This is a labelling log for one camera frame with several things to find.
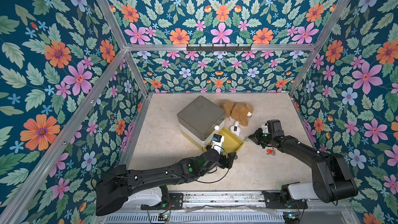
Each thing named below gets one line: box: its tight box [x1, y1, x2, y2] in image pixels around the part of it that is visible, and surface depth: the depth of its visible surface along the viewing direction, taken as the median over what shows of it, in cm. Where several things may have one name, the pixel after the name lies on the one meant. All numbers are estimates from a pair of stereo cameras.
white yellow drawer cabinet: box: [176, 113, 226, 152], surface depth 81 cm
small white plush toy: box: [230, 120, 242, 137], surface depth 98 cm
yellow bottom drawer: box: [214, 126, 245, 156], surface depth 96 cm
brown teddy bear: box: [220, 100, 254, 128], surface depth 99 cm
